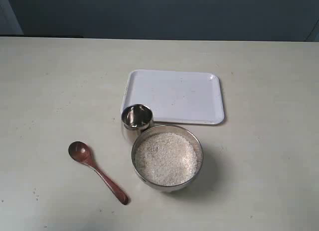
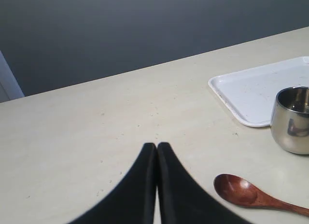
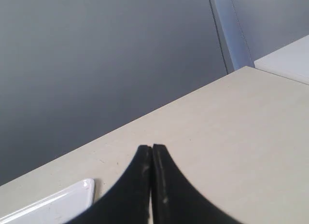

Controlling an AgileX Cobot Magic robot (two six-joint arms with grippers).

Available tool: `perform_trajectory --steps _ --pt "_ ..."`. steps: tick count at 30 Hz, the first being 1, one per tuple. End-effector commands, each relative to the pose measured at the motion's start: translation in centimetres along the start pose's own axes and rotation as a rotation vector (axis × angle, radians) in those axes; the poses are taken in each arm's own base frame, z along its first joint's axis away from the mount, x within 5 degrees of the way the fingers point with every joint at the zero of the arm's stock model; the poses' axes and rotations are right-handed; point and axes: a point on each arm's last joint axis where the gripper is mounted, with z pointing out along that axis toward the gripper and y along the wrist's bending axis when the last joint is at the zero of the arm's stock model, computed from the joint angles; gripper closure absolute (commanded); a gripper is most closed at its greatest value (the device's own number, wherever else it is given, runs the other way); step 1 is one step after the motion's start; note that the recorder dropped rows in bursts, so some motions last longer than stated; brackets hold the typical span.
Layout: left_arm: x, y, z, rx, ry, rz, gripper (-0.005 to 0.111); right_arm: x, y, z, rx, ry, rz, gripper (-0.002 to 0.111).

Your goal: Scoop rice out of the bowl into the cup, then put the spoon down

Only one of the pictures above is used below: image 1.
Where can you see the large steel rice bowl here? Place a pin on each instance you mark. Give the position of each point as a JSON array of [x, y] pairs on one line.
[[176, 130]]

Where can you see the small steel cup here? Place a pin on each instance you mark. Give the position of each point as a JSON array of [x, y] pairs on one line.
[[137, 117]]

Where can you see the brown wooden spoon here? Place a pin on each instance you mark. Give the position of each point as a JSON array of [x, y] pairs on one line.
[[82, 153]]

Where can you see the white plastic tray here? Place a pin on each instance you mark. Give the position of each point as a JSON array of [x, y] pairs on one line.
[[176, 97]]

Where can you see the white uncooked rice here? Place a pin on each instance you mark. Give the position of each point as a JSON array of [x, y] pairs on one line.
[[166, 159]]

